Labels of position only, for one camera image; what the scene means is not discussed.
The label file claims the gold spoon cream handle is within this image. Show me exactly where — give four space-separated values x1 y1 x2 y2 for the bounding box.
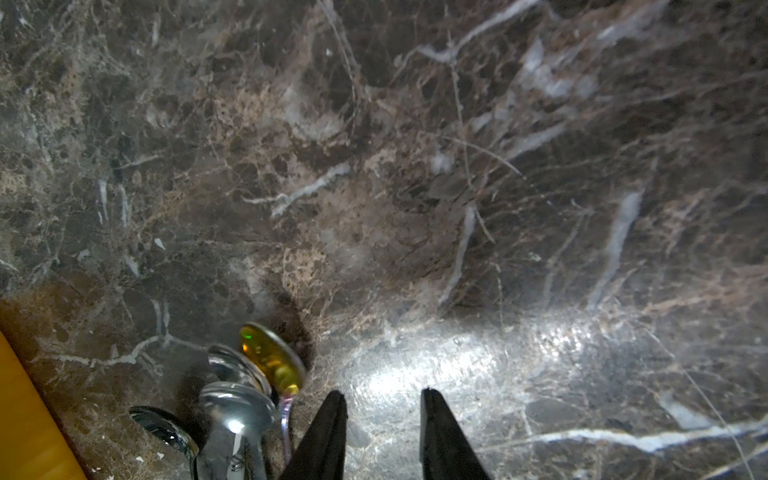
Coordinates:
240 323 307 465

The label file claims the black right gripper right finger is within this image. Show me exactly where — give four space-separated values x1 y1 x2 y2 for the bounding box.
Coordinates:
419 388 490 480

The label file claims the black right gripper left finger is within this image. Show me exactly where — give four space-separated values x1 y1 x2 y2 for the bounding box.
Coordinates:
280 390 348 480

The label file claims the black spoon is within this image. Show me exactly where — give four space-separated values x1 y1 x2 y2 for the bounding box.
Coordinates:
129 406 200 480

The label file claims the yellow storage box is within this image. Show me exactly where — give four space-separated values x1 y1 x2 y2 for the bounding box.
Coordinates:
1 338 86 480

